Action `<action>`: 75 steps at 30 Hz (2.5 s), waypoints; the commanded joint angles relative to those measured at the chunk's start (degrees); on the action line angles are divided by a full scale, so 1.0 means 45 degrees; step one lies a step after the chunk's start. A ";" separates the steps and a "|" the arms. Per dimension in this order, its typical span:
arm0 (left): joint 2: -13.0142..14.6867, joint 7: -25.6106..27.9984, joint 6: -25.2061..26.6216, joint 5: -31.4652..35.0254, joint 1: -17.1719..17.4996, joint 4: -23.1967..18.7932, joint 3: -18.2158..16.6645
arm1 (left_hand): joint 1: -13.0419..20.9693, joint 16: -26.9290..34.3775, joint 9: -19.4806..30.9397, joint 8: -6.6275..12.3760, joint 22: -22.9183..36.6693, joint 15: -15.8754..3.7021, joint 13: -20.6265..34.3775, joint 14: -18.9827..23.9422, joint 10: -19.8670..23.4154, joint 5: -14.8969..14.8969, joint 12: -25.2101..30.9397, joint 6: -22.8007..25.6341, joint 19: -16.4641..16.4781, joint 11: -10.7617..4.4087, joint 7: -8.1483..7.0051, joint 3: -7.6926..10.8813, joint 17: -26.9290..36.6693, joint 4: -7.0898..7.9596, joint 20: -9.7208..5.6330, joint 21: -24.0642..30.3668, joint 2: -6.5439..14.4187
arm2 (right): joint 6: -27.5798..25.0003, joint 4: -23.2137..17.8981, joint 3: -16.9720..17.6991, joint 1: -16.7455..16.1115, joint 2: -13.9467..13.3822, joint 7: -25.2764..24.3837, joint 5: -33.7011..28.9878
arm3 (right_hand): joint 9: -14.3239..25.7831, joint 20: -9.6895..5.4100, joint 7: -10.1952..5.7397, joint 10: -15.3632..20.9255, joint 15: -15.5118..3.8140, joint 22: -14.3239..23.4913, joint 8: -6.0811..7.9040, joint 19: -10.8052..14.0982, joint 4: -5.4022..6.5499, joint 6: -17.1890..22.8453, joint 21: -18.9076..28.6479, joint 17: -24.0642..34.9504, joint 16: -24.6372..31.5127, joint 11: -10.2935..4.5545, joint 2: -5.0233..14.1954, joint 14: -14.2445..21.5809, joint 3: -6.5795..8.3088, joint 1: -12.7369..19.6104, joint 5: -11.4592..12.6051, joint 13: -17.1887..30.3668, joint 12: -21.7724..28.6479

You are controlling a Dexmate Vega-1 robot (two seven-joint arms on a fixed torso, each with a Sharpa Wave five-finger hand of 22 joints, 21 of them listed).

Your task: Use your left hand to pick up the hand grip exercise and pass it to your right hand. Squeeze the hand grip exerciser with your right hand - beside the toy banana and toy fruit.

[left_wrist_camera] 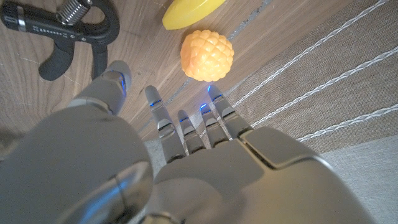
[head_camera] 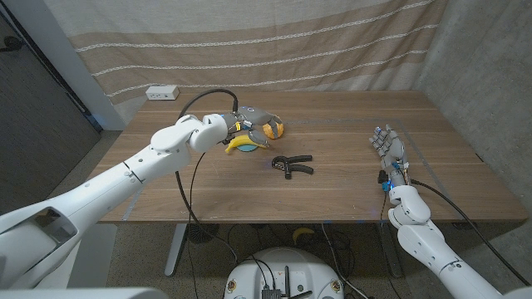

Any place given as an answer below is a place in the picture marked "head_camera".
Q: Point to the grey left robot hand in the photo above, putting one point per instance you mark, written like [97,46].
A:
[253,116]

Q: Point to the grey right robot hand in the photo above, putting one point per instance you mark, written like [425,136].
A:
[392,151]

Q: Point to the orange bumpy toy fruit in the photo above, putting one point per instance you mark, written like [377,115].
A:
[281,129]

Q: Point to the black hand grip exerciser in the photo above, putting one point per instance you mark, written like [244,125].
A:
[301,169]

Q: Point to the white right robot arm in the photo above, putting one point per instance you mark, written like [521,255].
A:
[424,245]

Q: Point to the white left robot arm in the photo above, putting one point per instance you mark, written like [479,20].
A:
[124,178]

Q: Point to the yellow toy banana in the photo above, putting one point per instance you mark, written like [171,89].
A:
[241,143]

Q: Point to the yellow banana under table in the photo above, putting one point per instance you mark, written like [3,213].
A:
[300,232]

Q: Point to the blue round disc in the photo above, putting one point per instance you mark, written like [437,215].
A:
[248,149]

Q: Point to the brown striped woven mat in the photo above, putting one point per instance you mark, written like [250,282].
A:
[249,41]

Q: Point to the white power outlet box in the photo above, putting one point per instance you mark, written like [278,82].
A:
[162,92]

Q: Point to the grey table leg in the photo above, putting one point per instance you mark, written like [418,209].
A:
[390,253]

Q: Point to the round black floor fan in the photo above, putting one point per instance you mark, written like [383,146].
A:
[203,232]

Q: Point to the white robot torso base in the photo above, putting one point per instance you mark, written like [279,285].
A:
[307,266]

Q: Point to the white table leg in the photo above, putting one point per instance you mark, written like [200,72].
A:
[174,253]

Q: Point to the dark grey door panel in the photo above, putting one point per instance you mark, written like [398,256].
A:
[41,124]

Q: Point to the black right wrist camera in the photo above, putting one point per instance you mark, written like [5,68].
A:
[382,177]

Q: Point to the white door frame post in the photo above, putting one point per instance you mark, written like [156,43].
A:
[70,62]

